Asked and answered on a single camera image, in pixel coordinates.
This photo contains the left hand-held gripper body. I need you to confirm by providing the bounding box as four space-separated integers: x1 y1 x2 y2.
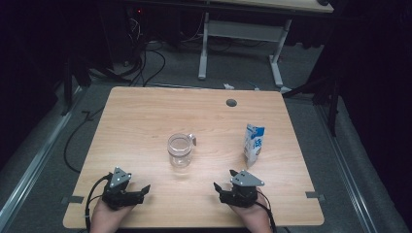
101 166 132 211

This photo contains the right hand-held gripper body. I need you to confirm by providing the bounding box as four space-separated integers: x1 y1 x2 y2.
222 169 265 208

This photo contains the white and blue milk carton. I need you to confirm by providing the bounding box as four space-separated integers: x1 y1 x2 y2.
243 123 266 169

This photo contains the clear glass jar with lid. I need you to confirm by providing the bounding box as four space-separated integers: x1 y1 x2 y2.
166 132 197 169

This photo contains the person's left hand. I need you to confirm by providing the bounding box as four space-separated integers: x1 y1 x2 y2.
89 199 135 233

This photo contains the person's right hand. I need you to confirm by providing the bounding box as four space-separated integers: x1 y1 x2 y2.
229 201 273 233

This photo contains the grey tape strip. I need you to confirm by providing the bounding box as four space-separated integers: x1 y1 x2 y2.
61 195 86 205
305 191 326 202

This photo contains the black metal stand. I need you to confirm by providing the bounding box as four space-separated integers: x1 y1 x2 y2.
59 54 91 117
281 74 344 137

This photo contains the dark computer case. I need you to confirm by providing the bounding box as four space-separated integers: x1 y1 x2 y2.
100 3 147 66

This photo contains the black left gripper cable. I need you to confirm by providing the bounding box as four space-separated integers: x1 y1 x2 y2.
85 173 113 232

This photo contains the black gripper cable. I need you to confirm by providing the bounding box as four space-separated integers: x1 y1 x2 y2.
256 190 278 233
85 173 113 232

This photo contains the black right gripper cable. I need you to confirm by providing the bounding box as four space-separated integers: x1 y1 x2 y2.
256 190 278 233

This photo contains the thin black floor cable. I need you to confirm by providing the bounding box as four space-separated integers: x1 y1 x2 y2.
63 106 106 174

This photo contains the metal floor rail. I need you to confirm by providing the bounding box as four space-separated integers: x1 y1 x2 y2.
315 103 380 233
0 85 86 227

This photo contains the bundle of black cables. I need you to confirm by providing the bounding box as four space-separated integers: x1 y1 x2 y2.
125 13 167 87

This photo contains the desk with white metal frame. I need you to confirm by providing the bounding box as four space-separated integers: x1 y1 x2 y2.
197 0 335 89

